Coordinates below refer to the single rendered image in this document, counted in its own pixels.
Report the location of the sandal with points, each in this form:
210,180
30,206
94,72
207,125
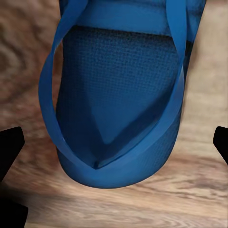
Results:
120,100

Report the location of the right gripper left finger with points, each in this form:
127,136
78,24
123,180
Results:
11,143

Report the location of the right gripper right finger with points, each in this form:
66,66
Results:
220,141

